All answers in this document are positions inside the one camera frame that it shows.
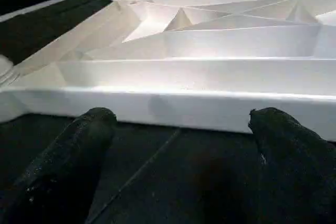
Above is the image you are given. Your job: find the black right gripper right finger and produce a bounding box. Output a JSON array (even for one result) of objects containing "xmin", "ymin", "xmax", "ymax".
[{"xmin": 248, "ymin": 107, "xmax": 336, "ymax": 224}]

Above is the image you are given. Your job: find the white plastic table top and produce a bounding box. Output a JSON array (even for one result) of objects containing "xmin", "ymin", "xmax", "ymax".
[{"xmin": 0, "ymin": 0, "xmax": 336, "ymax": 142}]

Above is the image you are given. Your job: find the black work mat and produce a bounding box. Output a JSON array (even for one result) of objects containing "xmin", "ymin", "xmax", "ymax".
[{"xmin": 0, "ymin": 0, "xmax": 336, "ymax": 224}]

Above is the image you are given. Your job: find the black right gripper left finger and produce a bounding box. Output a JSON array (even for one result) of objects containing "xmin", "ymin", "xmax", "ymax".
[{"xmin": 0, "ymin": 108, "xmax": 119, "ymax": 224}]

